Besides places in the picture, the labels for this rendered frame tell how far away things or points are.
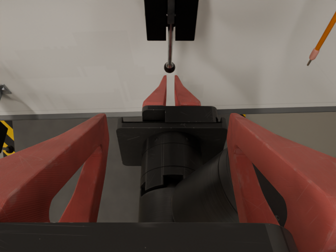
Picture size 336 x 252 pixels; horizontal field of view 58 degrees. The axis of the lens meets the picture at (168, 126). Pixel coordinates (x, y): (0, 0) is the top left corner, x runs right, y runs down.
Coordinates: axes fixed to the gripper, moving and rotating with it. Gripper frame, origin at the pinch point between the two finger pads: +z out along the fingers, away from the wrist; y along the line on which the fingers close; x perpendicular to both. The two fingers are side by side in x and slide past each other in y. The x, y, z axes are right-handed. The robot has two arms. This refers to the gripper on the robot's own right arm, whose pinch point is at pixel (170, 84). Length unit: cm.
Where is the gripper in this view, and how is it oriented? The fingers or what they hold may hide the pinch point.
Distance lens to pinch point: 35.7
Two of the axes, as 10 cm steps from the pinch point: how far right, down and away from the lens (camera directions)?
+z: -0.1, -7.8, 6.3
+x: -0.1, 6.3, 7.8
